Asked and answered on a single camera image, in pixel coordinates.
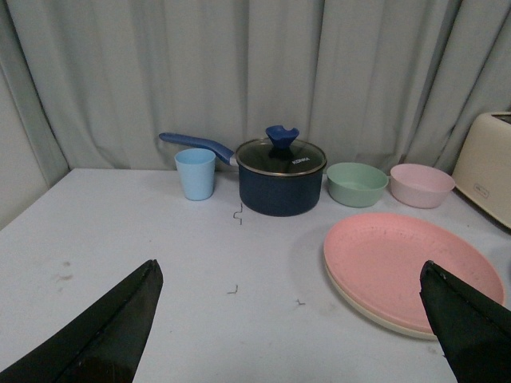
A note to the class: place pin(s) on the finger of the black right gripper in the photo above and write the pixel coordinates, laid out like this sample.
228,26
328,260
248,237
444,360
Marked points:
450,294
477,349

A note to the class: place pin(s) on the green bowl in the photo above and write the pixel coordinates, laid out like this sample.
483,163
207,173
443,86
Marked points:
356,185

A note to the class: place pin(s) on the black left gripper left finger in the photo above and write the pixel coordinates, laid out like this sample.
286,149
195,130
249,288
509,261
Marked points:
57,353

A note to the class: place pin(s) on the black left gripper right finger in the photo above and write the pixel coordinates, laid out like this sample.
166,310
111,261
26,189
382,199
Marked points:
115,351

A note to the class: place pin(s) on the cream plate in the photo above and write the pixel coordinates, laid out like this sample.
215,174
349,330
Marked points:
378,319

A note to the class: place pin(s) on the pink plate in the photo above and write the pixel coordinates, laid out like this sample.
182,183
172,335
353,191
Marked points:
377,259

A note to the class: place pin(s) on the light blue cup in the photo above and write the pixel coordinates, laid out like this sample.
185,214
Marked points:
196,168

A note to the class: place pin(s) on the dark blue saucepan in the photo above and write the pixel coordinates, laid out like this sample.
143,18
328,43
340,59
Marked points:
267,195

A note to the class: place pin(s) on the pink bowl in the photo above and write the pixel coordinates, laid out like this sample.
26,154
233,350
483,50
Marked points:
420,186

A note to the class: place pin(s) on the glass lid blue knob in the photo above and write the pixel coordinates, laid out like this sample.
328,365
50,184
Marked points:
281,153

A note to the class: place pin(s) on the grey curtain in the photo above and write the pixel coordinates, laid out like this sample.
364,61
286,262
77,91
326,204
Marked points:
91,84

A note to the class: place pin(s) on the cream toaster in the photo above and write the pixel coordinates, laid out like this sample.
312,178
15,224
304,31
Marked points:
482,171

